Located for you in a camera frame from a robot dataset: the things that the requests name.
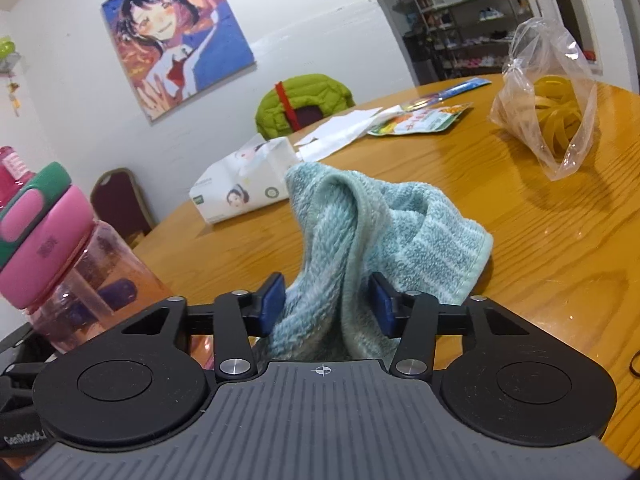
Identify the green wall ornament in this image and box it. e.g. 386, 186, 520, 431
0, 36, 23, 118

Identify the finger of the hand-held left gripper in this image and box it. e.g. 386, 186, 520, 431
97, 279, 139, 312
59, 305, 99, 332

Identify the blue long packet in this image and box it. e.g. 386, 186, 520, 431
400, 76, 494, 111

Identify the pink water bottle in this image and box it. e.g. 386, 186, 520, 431
0, 145, 172, 357

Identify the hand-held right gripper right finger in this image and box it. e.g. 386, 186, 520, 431
369, 272, 531, 380

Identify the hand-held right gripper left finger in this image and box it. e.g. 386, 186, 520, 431
120, 272, 286, 380

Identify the white tissue pack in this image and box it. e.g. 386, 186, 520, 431
188, 136, 302, 225

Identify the wall poster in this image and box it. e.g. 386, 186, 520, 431
101, 0, 257, 122

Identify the maroon chair with jacket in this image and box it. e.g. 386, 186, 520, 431
290, 105, 323, 131

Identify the metal shoe rack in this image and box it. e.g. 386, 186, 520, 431
404, 0, 532, 87

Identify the white paper sheet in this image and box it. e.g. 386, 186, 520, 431
300, 105, 402, 147

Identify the clear plastic bag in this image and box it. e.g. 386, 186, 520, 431
488, 16, 599, 183

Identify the teal striped cloth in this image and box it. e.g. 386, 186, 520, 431
270, 161, 495, 362

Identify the red strap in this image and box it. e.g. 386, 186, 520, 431
276, 80, 302, 132

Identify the bundle of yellow rubber bands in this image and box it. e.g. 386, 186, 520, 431
531, 75, 584, 154

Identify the green orange snack packet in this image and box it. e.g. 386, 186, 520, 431
366, 102, 474, 137

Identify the white trolley shelf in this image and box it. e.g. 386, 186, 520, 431
409, 0, 447, 37

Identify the maroon banquet chair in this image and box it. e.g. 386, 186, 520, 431
89, 167, 154, 249

